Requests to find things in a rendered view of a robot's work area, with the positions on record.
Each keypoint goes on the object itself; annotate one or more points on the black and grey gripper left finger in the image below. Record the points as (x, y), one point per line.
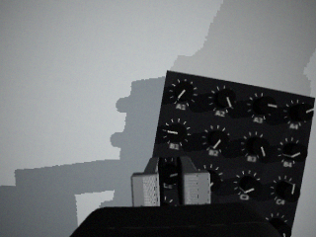
(147, 188)

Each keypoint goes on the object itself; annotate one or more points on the black knob box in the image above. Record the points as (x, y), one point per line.
(264, 122)

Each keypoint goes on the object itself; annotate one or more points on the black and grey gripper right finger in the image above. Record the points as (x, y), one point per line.
(192, 183)

